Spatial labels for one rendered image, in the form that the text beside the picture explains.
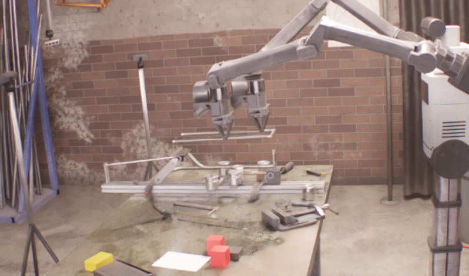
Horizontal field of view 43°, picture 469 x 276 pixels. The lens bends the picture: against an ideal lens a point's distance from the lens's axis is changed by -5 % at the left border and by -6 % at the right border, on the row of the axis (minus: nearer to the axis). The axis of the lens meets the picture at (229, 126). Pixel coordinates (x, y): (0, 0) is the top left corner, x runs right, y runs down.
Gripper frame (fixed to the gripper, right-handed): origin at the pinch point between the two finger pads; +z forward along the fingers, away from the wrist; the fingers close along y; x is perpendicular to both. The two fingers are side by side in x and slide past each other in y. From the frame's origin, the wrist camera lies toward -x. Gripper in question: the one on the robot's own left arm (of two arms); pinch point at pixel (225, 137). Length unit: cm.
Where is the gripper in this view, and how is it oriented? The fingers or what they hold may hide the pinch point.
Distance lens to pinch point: 232.6
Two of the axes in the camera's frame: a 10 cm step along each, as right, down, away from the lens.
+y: -2.0, 2.3, -9.5
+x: 9.7, -0.6, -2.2
